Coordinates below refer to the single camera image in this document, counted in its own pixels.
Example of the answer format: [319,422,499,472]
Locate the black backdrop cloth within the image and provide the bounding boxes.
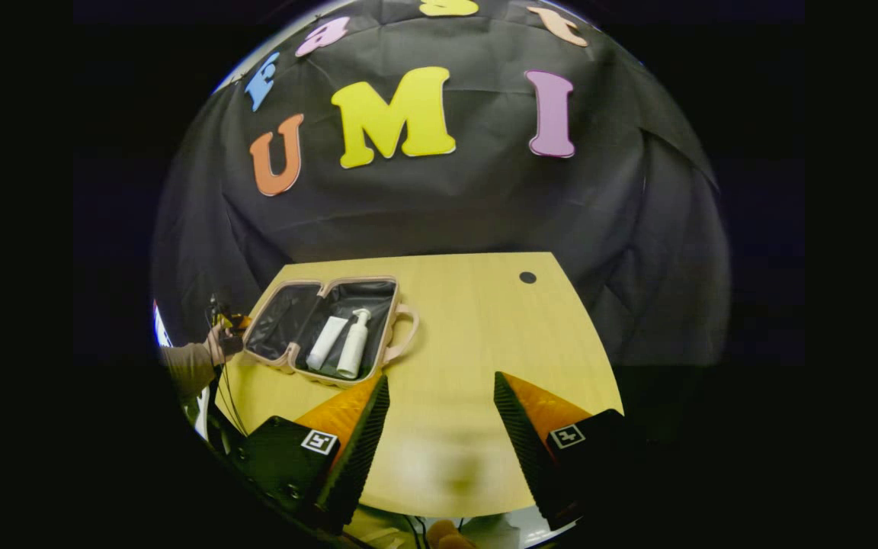
[151,0,732,371]

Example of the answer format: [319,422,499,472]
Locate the white skin care tube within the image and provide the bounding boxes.
[306,316,350,371]

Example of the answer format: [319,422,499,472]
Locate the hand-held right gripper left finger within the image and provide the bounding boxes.
[235,373,392,535]

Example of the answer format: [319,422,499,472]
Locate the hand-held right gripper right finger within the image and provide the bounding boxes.
[493,371,642,531]

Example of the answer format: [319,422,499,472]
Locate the white pump bottle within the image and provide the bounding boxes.
[335,307,373,380]

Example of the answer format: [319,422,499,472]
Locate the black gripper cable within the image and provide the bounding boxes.
[213,364,251,437]

